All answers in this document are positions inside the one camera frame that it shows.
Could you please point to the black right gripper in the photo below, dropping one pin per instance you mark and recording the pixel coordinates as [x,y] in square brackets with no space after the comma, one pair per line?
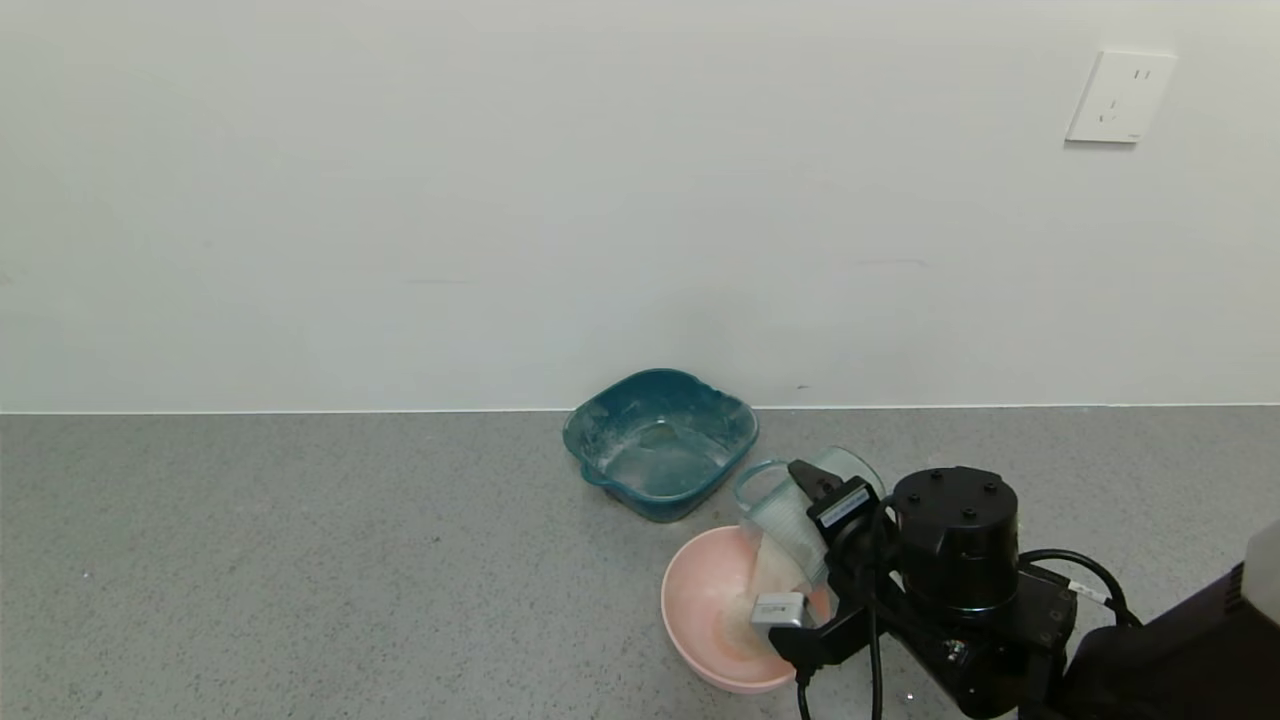
[843,507]

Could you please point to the translucent blue ribbed cup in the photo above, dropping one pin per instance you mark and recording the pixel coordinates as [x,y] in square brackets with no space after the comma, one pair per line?
[785,535]

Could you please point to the white powder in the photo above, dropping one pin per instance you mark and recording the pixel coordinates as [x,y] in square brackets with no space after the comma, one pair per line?
[770,580]

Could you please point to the pink plastic bowl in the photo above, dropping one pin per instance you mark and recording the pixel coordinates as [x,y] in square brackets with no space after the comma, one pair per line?
[700,600]

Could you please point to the teal square plastic basin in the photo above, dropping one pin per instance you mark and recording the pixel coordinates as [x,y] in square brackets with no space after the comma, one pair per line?
[660,470]

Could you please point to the small white wrist camera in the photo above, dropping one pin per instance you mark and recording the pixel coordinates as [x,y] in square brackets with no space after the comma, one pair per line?
[780,609]

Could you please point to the white wall socket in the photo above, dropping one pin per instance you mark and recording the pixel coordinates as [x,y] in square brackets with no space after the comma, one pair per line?
[1122,95]

